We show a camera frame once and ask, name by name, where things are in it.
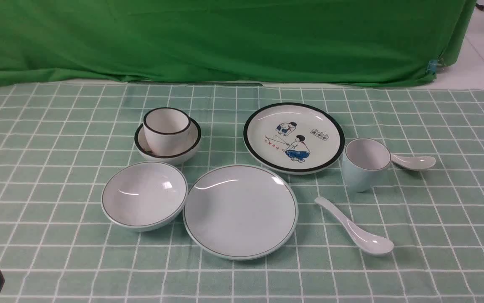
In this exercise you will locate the pale blue bowl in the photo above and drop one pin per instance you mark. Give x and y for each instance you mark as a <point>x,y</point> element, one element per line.
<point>145,196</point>

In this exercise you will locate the plain white ceramic spoon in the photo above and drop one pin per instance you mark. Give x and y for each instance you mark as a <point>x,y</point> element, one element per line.
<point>369,243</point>

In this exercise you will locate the pale blue cup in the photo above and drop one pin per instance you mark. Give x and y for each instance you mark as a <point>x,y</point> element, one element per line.
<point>364,161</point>

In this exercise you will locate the green checkered tablecloth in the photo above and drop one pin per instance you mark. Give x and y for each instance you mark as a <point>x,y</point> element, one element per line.
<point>60,144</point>

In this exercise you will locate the white black-rimmed cup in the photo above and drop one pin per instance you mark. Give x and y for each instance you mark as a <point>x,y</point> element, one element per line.
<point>166,129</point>

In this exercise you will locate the white black-rimmed bowl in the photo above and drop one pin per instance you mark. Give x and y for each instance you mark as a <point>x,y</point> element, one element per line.
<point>187,151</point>

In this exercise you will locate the pale blue plate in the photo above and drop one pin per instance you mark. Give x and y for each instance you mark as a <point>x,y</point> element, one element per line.
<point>240,212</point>

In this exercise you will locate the illustrated black-rimmed plate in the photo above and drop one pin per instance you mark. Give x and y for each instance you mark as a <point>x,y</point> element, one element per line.
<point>293,138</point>

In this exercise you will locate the green backdrop cloth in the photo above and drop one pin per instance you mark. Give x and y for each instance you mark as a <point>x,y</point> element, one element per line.
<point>367,43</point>

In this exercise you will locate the blue binder clip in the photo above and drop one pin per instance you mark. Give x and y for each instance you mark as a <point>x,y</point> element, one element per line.
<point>432,67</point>

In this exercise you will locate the white patterned-handle spoon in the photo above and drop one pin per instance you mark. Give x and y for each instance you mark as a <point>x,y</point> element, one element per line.
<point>413,163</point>

